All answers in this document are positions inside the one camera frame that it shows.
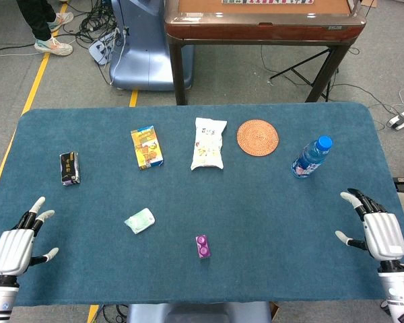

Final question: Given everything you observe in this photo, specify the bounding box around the white snack bag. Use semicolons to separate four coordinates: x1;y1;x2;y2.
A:
190;116;228;171

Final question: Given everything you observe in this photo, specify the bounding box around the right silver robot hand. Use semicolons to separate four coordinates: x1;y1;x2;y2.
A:
335;188;404;262

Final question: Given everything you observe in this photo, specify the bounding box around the round woven rattan coaster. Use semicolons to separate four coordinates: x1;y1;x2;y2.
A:
236;119;279;157

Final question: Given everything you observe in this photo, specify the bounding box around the blue felt table cloth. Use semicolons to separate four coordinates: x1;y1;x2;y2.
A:
0;102;404;307

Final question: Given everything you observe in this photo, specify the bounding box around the cardboard box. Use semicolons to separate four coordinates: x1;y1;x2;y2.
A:
348;0;378;9

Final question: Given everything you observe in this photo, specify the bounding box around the light blue robot pedestal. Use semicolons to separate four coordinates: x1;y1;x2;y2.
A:
109;0;195;92

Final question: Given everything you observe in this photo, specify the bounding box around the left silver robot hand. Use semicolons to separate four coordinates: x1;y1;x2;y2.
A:
0;196;60;277

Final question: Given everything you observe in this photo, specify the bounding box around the black snack carton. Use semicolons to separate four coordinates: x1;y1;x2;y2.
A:
59;151;81;186

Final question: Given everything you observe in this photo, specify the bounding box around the blue robot body base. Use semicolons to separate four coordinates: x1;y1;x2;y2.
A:
126;301;273;323

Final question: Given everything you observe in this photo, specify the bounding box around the white green tissue packet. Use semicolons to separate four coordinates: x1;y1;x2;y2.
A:
123;207;156;235

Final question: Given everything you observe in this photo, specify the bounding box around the purple building block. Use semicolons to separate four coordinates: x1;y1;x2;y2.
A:
195;234;212;260

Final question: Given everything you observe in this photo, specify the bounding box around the blue capped drink bottle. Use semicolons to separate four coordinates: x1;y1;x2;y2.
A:
291;135;333;180

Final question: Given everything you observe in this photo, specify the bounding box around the white power strip with plugs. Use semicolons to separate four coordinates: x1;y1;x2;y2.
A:
88;28;122;65

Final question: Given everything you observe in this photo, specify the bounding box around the yellow snack box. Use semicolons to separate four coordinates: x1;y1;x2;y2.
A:
130;125;165;170

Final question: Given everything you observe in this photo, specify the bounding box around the black floor cable bundle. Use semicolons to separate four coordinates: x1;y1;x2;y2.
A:
63;0;118;44

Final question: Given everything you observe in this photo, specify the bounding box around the brown mahjong table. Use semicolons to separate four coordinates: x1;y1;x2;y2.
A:
164;0;368;106

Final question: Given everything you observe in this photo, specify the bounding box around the face-up mahjong tile row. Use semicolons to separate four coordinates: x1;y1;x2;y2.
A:
221;0;314;5

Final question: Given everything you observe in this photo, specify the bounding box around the person in white sneakers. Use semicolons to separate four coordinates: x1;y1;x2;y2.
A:
15;0;74;57

